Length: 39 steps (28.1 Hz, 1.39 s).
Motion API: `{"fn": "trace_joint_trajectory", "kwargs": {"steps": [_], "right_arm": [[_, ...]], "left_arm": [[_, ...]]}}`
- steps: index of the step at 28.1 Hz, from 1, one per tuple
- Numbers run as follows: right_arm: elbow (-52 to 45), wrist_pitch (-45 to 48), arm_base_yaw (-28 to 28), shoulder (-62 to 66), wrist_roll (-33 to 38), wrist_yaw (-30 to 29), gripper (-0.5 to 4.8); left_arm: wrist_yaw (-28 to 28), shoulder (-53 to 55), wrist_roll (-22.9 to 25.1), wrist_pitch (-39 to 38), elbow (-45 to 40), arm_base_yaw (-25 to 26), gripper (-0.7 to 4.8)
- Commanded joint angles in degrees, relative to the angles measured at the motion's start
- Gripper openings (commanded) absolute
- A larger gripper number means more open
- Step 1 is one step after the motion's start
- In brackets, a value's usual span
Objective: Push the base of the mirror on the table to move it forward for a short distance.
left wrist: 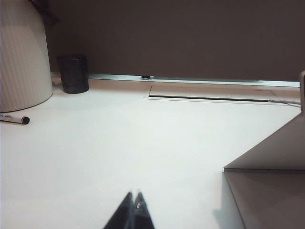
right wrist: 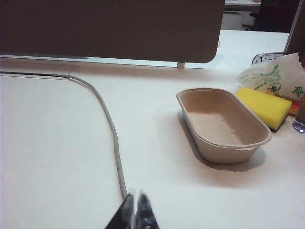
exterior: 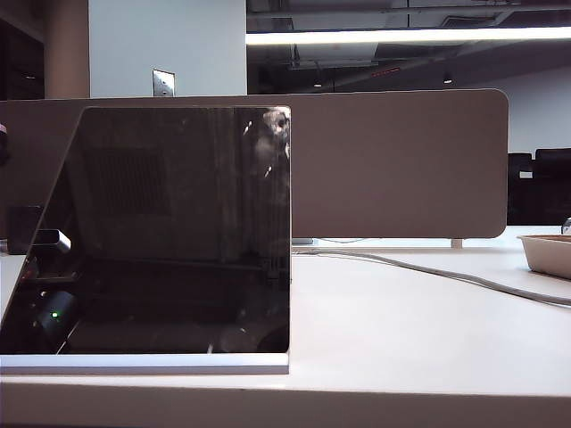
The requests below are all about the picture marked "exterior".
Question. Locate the white divider foot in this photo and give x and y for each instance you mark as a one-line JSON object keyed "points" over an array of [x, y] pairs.
{"points": [[457, 243]]}

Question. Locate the black office chair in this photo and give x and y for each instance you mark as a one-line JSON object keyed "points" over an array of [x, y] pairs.
{"points": [[553, 191], [521, 196]]}

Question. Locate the brown round column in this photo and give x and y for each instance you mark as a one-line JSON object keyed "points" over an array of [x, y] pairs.
{"points": [[67, 49]]}

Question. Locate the long ceiling light strip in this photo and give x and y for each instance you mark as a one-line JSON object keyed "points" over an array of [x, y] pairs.
{"points": [[401, 35]]}

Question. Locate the black tablet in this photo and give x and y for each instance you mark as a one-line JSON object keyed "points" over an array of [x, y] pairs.
{"points": [[178, 223]]}

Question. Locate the metal wall switch plate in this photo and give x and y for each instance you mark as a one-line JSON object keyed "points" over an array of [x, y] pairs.
{"points": [[163, 83]]}

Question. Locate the beige shallow tray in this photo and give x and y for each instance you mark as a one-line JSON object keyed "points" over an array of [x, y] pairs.
{"points": [[551, 256]]}

